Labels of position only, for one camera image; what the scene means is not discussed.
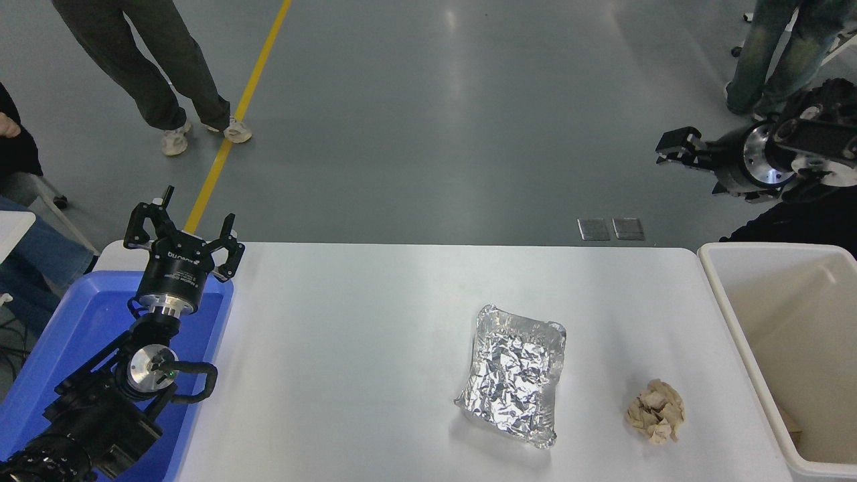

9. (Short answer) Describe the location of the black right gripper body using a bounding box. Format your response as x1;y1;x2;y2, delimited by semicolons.
710;127;781;202

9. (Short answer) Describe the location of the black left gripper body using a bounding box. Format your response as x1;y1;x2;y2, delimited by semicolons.
137;234;217;312

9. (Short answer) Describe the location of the grey chair with caster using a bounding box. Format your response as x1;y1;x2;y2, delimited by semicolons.
0;173;98;258

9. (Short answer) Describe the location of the blue plastic tray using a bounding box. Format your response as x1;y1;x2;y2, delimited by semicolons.
0;271;235;482

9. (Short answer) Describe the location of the seated person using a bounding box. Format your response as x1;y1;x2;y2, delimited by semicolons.
0;82;94;341

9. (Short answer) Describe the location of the large pale bin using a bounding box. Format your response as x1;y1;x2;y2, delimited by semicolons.
698;242;857;479

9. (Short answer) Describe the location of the white desk corner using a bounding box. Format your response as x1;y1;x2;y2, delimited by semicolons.
0;212;35;265

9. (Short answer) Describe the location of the standing person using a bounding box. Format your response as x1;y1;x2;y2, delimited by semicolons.
52;0;253;157

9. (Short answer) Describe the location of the crumpled tan paper ball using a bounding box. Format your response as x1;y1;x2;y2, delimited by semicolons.
625;379;686;445

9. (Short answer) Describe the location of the crumpled foil tray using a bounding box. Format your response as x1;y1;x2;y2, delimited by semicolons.
454;305;567;449

